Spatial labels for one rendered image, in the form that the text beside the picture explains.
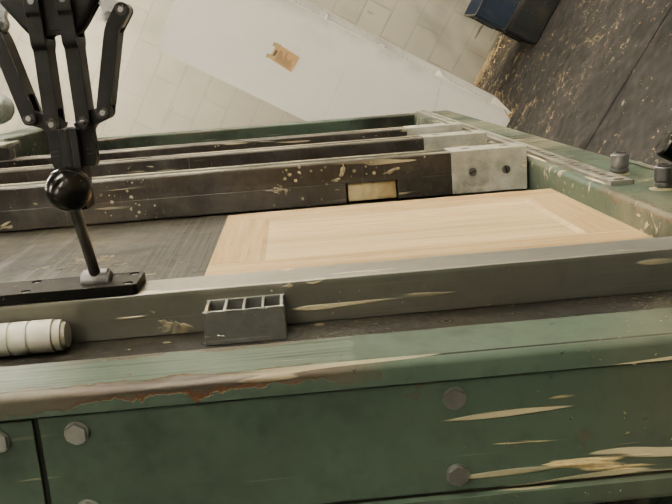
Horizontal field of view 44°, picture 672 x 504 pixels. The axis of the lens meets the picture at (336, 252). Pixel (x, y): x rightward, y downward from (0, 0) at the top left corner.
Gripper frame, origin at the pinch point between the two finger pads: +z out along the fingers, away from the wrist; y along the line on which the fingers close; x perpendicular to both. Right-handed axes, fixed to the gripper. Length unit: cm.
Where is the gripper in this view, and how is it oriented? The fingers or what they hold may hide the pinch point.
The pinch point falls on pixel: (77, 167)
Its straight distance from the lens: 76.1
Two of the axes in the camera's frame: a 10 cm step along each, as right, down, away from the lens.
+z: 0.7, 9.7, 2.3
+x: 0.6, 2.2, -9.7
